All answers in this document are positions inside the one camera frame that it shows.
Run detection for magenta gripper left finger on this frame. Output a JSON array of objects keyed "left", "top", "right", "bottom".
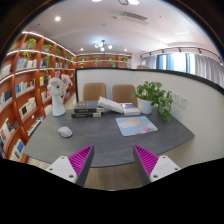
[{"left": 47, "top": 145, "right": 94, "bottom": 187}]

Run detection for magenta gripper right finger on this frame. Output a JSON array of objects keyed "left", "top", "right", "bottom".
[{"left": 133, "top": 145, "right": 180, "bottom": 185}]

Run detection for white computer mouse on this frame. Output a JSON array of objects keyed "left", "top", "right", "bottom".
[{"left": 58, "top": 126, "right": 73, "bottom": 138}]

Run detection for pastel mouse pad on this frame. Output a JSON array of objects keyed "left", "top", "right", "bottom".
[{"left": 116, "top": 116, "right": 158, "bottom": 137}]

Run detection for lower black book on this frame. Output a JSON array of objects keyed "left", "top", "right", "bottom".
[{"left": 71, "top": 112, "right": 101, "bottom": 118}]

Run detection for black book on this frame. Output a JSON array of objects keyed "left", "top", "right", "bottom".
[
  {"left": 74, "top": 101, "right": 104, "bottom": 113},
  {"left": 71, "top": 112, "right": 101, "bottom": 118}
]

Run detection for open white book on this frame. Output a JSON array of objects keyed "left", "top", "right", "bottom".
[{"left": 98, "top": 97, "right": 141, "bottom": 116}]

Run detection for upper black book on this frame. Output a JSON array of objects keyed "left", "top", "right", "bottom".
[{"left": 74, "top": 101, "right": 104, "bottom": 113}]

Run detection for potted green plant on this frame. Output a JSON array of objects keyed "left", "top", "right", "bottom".
[{"left": 131, "top": 81, "right": 173, "bottom": 122}]

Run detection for left brown chair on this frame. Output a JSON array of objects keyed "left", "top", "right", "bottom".
[{"left": 83, "top": 83, "right": 106, "bottom": 101}]

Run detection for brown chair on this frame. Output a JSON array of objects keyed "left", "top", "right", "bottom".
[
  {"left": 83, "top": 83, "right": 106, "bottom": 101},
  {"left": 112, "top": 84, "right": 137, "bottom": 105}
]

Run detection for right brown chair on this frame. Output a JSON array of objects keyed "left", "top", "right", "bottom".
[{"left": 112, "top": 84, "right": 137, "bottom": 105}]

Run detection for white vase with flowers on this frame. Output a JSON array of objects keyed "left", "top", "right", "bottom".
[{"left": 47, "top": 71, "right": 72, "bottom": 117}]

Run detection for wooden bookshelf with books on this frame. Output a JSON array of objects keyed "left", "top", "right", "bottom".
[{"left": 0, "top": 31, "right": 132, "bottom": 159}]

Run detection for white window curtain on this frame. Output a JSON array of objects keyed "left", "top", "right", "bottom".
[{"left": 195, "top": 55, "right": 224, "bottom": 88}]

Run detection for ceiling chandelier lamp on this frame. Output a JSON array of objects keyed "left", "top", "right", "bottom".
[{"left": 95, "top": 40, "right": 113, "bottom": 52}]

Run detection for white wall socket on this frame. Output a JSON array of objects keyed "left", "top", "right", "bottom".
[{"left": 172, "top": 92, "right": 188, "bottom": 109}]

